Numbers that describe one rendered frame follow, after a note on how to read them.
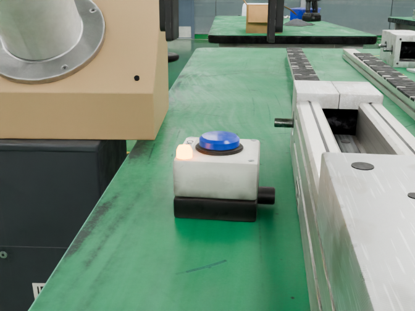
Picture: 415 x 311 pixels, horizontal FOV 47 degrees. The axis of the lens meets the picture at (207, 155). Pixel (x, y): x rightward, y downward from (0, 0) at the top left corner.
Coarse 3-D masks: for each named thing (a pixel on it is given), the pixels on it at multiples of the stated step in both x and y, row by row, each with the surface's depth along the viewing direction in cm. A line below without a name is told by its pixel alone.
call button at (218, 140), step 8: (200, 136) 47; (208, 136) 47; (216, 136) 47; (224, 136) 47; (232, 136) 47; (200, 144) 47; (208, 144) 46; (216, 144) 45; (224, 144) 45; (232, 144) 46
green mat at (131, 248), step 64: (192, 64) 148; (256, 64) 149; (320, 64) 149; (192, 128) 77; (256, 128) 77; (128, 192) 52; (64, 256) 39; (128, 256) 40; (192, 256) 40; (256, 256) 40
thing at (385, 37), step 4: (384, 32) 159; (388, 32) 154; (392, 32) 152; (396, 32) 152; (400, 32) 152; (404, 32) 151; (408, 32) 151; (412, 32) 151; (384, 36) 159; (388, 36) 154; (384, 40) 159; (388, 40) 154; (380, 44) 157; (384, 44) 157; (380, 48) 163; (380, 52) 163; (384, 52) 158; (380, 56) 162; (384, 56) 158
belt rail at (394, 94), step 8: (344, 56) 162; (352, 56) 147; (352, 64) 146; (360, 64) 133; (360, 72) 133; (368, 72) 122; (376, 80) 116; (384, 80) 105; (384, 88) 105; (392, 88) 98; (392, 96) 98; (400, 96) 92; (400, 104) 92; (408, 104) 89; (408, 112) 86
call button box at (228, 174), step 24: (192, 144) 49; (240, 144) 48; (192, 168) 44; (216, 168) 44; (240, 168) 44; (192, 192) 45; (216, 192) 45; (240, 192) 45; (264, 192) 48; (192, 216) 46; (216, 216) 46; (240, 216) 45
